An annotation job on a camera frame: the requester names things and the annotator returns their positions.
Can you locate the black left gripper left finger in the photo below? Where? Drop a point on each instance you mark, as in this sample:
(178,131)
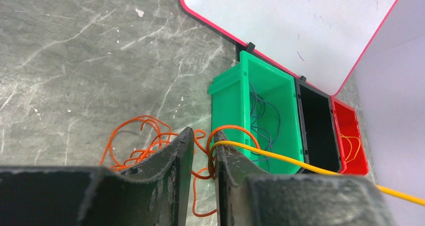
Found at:
(153,192)

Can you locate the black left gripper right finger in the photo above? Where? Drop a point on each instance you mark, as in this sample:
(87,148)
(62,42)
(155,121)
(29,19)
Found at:
(248,195)

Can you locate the black plastic bin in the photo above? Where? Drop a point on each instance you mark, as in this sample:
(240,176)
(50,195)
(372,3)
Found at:
(320,144)

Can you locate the green plastic bin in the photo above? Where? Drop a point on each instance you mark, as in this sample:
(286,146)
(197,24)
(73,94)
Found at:
(262,99)

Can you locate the red plastic bin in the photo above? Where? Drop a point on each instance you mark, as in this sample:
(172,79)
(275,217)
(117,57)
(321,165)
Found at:
(353,157)

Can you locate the black whiteboard stand foot left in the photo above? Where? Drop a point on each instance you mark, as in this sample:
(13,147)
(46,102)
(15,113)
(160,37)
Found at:
(247,48)

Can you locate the pink framed whiteboard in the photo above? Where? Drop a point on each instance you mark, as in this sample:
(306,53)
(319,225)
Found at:
(322,40)

